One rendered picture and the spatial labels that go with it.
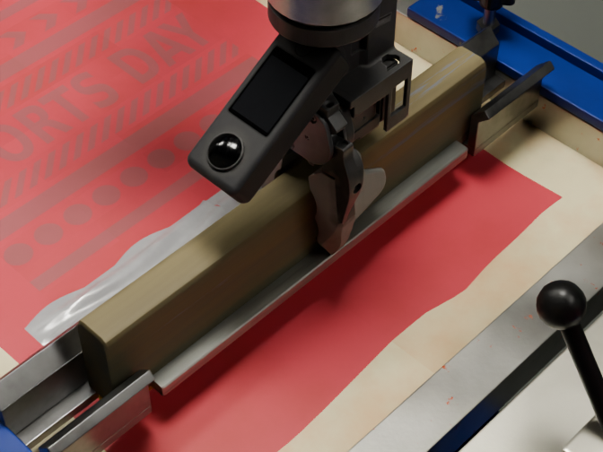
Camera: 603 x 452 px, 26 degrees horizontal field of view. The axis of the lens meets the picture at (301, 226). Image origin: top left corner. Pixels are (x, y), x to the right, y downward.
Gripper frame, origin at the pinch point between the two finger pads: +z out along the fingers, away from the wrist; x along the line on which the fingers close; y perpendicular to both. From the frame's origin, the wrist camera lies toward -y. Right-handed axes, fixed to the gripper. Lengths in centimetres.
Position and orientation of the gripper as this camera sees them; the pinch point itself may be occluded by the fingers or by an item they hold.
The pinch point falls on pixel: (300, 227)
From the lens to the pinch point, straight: 95.5
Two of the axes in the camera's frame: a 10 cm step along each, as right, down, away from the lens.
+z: 0.0, 6.7, 7.4
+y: 7.0, -5.3, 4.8
